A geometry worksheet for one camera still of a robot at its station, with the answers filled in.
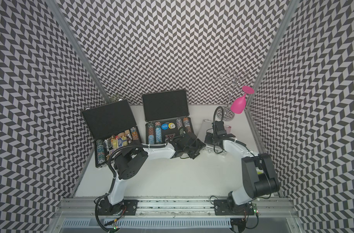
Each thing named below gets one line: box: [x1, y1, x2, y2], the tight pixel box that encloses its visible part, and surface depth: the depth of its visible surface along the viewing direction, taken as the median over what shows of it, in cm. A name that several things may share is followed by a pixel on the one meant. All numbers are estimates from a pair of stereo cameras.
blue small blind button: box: [160, 123, 169, 131], surface depth 101 cm
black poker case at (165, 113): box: [141, 89, 194, 145], surface depth 105 cm
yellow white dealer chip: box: [168, 122, 176, 130], surface depth 101 cm
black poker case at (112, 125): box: [81, 99, 143, 168], surface depth 96 cm
